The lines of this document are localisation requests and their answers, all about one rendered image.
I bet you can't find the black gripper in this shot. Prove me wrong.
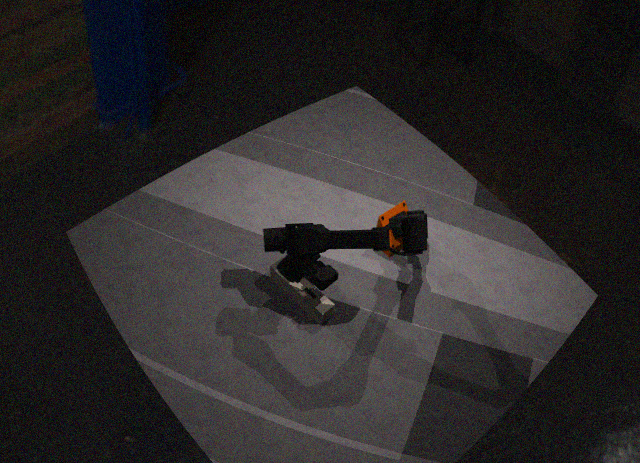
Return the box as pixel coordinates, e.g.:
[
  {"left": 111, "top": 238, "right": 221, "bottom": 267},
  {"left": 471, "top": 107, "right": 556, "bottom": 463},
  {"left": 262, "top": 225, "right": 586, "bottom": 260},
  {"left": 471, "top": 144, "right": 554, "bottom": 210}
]
[{"left": 303, "top": 254, "right": 338, "bottom": 291}]

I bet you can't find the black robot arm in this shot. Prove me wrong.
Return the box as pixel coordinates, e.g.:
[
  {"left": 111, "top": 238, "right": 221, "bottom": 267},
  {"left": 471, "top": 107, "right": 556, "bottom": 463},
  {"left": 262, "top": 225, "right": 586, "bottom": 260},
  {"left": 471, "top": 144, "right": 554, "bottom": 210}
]
[{"left": 263, "top": 210, "right": 428, "bottom": 282}]

